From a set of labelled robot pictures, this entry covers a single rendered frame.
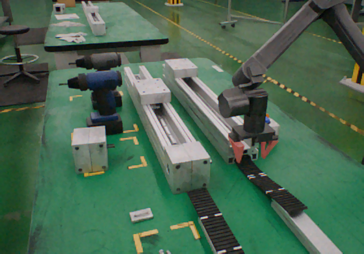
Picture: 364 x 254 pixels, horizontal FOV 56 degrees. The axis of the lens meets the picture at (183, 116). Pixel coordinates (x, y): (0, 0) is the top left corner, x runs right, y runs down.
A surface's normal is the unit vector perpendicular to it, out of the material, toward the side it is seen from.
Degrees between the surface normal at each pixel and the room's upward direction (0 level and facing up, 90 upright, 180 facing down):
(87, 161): 90
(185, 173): 90
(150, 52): 90
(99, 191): 0
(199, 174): 90
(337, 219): 0
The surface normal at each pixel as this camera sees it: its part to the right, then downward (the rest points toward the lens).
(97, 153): 0.22, 0.41
